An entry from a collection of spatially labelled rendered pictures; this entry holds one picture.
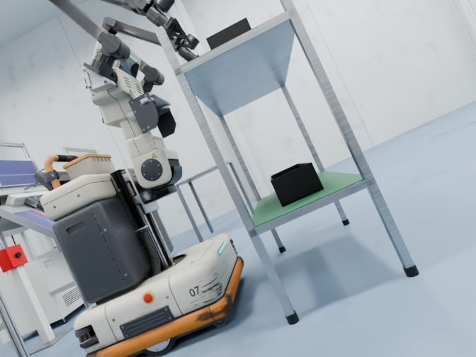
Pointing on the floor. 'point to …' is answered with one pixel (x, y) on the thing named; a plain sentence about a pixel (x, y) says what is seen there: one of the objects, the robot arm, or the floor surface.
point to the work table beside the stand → (200, 200)
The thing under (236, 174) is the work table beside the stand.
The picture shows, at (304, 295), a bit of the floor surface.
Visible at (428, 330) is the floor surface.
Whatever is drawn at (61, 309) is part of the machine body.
